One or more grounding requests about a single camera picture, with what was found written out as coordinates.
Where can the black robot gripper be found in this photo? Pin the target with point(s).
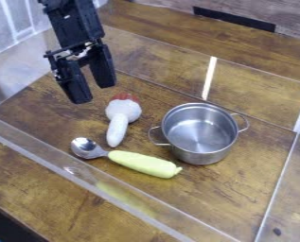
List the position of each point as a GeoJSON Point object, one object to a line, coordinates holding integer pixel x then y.
{"type": "Point", "coordinates": [77, 25]}

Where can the white red toy mushroom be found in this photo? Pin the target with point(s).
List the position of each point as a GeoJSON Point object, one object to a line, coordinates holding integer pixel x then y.
{"type": "Point", "coordinates": [122, 111]}

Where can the stainless steel pot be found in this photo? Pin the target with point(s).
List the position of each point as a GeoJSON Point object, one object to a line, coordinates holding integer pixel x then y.
{"type": "Point", "coordinates": [200, 131]}

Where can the clear acrylic enclosure panel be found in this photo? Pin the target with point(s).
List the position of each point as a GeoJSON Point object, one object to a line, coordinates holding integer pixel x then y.
{"type": "Point", "coordinates": [240, 200]}

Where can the black wall baseboard strip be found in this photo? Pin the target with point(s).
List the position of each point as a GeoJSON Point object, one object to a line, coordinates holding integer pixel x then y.
{"type": "Point", "coordinates": [234, 19]}

